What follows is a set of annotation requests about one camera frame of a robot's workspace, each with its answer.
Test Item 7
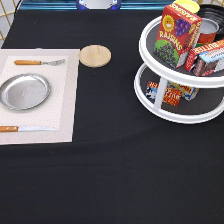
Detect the white two-tier lazy Susan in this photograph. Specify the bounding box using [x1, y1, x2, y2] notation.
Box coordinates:
[134, 17, 224, 124]

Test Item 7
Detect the black bowl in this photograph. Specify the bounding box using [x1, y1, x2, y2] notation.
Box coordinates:
[198, 4, 224, 39]

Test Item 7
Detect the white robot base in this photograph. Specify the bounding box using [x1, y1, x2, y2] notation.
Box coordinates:
[76, 0, 121, 9]

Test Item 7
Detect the silver metal plate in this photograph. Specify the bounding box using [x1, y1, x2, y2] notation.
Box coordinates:
[0, 73, 51, 111]

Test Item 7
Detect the round wooden coaster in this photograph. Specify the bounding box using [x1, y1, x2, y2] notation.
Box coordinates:
[79, 45, 111, 68]

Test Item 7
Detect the red cow-print box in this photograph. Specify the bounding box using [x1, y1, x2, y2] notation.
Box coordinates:
[145, 82, 182, 106]

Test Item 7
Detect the beige woven placemat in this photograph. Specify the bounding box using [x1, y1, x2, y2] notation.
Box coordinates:
[0, 49, 79, 145]

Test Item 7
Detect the yellow blue small box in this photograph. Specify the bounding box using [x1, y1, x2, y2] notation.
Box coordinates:
[168, 81, 199, 101]

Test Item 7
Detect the red butter box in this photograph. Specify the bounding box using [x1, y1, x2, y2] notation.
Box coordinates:
[185, 39, 224, 77]

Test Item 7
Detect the red raisins box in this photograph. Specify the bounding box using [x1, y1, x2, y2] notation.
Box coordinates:
[154, 3, 202, 68]

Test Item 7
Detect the red soup can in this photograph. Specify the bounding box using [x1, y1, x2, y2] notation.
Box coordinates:
[197, 18, 219, 44]

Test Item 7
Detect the green yellow cylindrical can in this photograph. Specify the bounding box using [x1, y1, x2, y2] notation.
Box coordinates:
[174, 0, 200, 14]

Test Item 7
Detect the wooden handled fork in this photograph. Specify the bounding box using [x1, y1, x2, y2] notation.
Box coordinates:
[14, 59, 65, 66]

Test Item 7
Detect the wooden handled knife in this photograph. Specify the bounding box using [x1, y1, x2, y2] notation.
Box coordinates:
[0, 126, 57, 132]

